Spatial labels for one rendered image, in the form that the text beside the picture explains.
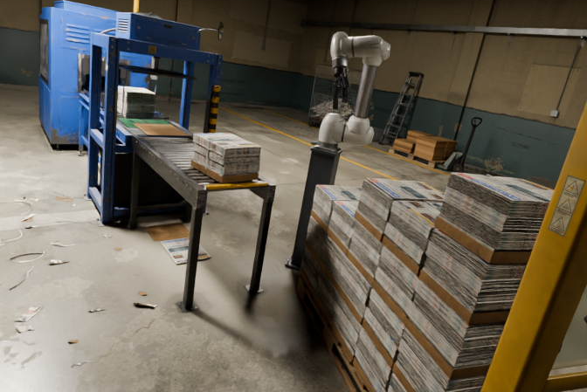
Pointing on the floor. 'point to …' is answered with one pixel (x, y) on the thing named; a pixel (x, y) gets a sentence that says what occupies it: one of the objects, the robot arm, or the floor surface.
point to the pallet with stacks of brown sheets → (424, 147)
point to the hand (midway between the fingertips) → (340, 104)
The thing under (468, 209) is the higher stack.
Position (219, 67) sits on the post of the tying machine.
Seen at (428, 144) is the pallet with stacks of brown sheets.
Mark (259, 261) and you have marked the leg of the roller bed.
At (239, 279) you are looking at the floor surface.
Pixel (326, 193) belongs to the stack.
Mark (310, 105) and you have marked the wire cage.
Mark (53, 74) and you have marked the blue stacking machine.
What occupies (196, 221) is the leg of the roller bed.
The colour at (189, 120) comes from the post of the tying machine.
